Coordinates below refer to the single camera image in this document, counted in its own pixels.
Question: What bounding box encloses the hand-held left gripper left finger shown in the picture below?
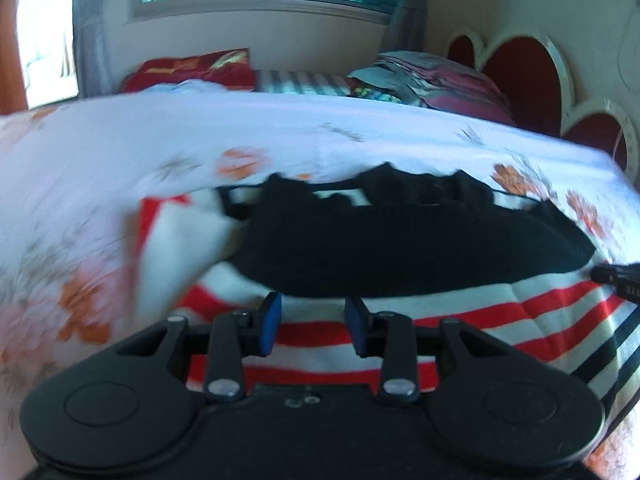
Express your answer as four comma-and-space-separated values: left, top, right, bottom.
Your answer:
117, 291, 283, 405

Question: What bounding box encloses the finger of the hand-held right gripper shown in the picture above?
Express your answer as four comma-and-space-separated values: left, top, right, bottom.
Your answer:
590, 261, 640, 307

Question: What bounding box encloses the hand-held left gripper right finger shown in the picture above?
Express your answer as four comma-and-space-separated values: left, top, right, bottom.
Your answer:
344, 295, 506, 406

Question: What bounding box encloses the striped cartoon print sweater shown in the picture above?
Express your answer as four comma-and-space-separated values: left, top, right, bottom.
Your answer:
132, 161, 640, 463

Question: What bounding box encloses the floral bed sheet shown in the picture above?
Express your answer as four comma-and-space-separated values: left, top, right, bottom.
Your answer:
0, 91, 640, 480

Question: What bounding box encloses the red and white headboard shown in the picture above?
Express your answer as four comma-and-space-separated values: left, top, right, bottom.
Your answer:
444, 27, 640, 186

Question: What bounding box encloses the striped folded cloth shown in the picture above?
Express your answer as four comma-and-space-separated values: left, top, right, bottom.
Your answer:
254, 69, 353, 96

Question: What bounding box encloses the light blue cloth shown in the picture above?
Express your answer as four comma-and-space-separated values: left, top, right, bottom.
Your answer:
145, 79, 226, 96

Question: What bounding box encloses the stack of folded blankets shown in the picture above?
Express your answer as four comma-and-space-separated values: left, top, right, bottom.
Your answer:
347, 50, 518, 128

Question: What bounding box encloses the red patterned pillow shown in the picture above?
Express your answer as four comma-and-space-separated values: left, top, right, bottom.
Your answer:
121, 48, 258, 93

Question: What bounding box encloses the grey curtain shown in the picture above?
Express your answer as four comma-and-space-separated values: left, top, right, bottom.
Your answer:
381, 0, 447, 56
72, 0, 132, 98

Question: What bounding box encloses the brown wooden door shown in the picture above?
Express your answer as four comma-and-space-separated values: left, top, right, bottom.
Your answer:
0, 0, 31, 115

